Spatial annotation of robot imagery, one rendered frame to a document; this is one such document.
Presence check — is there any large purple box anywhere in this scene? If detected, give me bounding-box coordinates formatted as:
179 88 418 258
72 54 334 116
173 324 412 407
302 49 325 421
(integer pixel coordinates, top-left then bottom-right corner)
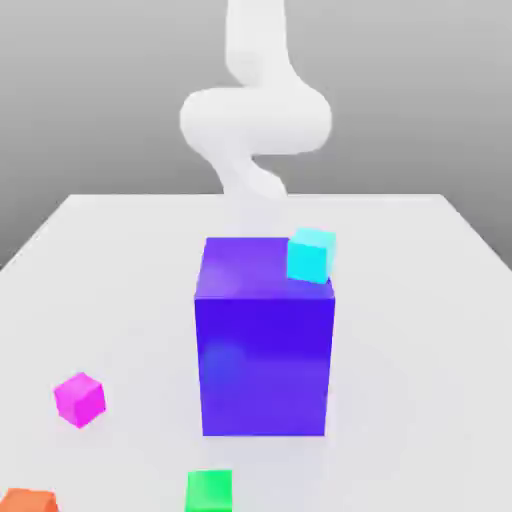
193 236 336 438

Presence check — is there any small magenta cube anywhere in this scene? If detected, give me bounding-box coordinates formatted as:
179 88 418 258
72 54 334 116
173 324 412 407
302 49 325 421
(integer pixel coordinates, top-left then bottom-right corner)
53 371 107 430

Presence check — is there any small cyan cube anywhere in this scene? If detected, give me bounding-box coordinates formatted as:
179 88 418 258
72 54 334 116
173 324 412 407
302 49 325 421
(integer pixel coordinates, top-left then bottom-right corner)
286 227 338 285

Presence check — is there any small orange cube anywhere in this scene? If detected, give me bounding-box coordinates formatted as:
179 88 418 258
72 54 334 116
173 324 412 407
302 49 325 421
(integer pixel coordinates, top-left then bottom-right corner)
0 487 60 512

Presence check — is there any small green cube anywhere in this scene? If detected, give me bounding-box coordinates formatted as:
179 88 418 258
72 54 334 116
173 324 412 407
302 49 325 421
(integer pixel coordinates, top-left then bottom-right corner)
184 469 234 512

